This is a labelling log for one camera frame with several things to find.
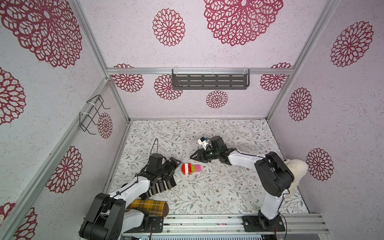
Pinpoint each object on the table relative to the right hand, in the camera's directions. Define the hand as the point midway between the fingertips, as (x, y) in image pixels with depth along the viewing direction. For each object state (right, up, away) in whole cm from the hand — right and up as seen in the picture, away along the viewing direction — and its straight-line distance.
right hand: (190, 156), depth 87 cm
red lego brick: (0, -10, +5) cm, 11 cm away
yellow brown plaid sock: (-19, -26, -7) cm, 33 cm away
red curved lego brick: (-5, -8, +3) cm, 10 cm away
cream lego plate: (-3, -8, +3) cm, 9 cm away
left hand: (-7, -6, 0) cm, 9 cm away
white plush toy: (+52, -3, -16) cm, 54 cm away
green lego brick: (+1, -8, +5) cm, 9 cm away
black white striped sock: (-17, -16, -1) cm, 23 cm away
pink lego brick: (+5, -8, +7) cm, 12 cm away
